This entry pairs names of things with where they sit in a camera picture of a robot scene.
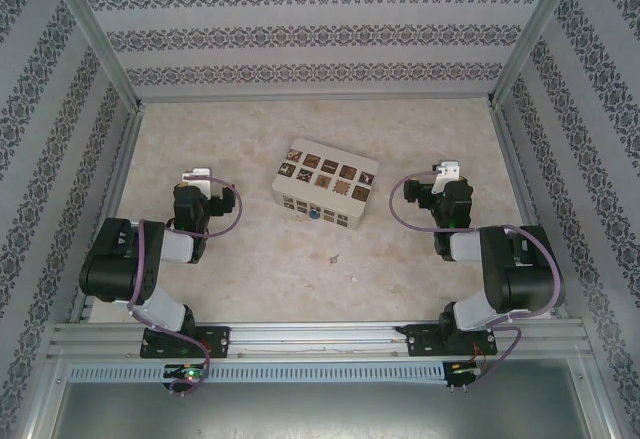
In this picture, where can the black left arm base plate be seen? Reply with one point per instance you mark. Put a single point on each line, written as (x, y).
(215, 341)

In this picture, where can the white wooden box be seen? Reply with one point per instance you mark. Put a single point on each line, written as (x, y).
(325, 179)

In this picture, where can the aluminium mounting rail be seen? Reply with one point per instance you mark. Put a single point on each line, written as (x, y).
(315, 336)

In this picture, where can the grey sheet metal tray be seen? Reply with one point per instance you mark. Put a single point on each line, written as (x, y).
(320, 414)

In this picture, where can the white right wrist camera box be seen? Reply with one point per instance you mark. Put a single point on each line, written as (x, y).
(446, 173)

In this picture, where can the small blue padlock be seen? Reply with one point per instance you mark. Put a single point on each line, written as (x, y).
(314, 214)

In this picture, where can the aluminium frame post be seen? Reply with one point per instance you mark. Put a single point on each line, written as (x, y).
(95, 34)
(537, 34)

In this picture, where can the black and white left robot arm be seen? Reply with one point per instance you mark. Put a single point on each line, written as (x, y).
(115, 269)

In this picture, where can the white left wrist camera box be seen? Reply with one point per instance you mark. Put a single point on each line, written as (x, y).
(197, 175)

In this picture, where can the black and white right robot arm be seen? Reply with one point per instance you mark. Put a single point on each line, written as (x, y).
(525, 274)

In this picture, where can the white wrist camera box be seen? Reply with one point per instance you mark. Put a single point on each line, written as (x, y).
(197, 175)
(446, 173)

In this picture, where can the aluminium table side rail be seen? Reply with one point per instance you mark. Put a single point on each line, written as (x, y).
(520, 179)
(107, 209)

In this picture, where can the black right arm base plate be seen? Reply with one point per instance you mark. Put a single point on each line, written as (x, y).
(420, 341)

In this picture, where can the small debris speck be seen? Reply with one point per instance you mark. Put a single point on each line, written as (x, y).
(334, 259)

